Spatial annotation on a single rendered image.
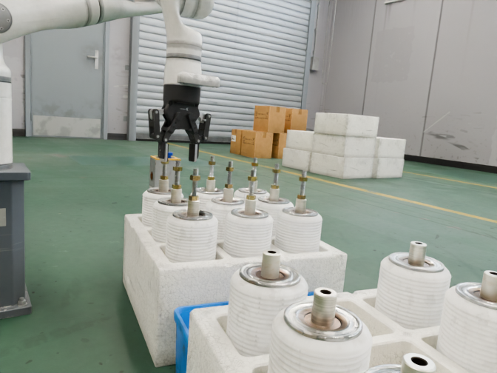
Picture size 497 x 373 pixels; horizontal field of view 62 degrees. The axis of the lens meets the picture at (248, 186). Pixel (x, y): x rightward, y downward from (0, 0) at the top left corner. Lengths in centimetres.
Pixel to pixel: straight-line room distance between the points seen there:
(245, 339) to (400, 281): 24
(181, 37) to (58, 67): 517
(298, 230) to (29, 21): 67
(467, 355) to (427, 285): 10
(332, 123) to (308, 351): 332
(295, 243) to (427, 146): 582
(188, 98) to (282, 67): 657
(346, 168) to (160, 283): 297
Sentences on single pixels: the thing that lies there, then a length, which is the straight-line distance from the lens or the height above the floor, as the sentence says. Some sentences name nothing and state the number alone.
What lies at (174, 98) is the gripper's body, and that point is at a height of 47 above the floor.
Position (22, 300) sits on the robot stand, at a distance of 101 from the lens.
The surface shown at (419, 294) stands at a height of 22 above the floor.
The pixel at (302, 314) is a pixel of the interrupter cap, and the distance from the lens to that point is 43.
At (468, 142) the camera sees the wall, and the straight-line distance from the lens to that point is 629.
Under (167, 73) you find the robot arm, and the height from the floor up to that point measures 51.
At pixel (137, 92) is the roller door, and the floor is 67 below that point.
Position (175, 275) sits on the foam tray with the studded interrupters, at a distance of 73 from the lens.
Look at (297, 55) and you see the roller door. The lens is 763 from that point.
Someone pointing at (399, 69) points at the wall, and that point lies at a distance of 704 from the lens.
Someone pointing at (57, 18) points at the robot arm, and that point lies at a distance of 100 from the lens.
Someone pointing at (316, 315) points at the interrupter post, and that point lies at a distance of 42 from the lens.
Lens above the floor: 44
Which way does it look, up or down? 9 degrees down
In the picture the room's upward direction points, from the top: 5 degrees clockwise
